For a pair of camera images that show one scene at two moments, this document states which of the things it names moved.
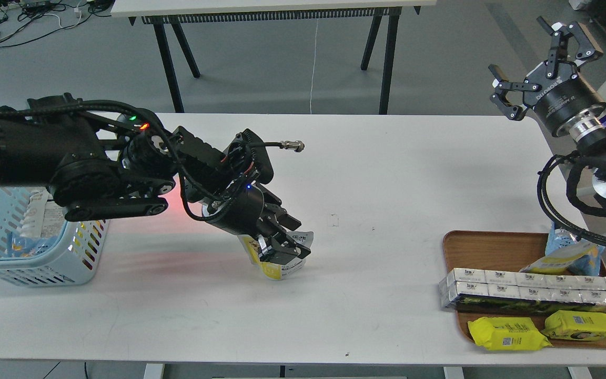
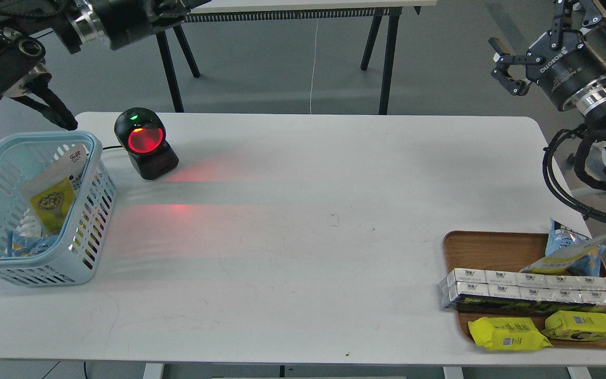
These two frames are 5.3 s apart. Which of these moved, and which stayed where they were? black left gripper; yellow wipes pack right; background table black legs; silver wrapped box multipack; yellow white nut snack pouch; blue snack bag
Moved: black left gripper; yellow white nut snack pouch
Stayed: blue snack bag; background table black legs; silver wrapped box multipack; yellow wipes pack right
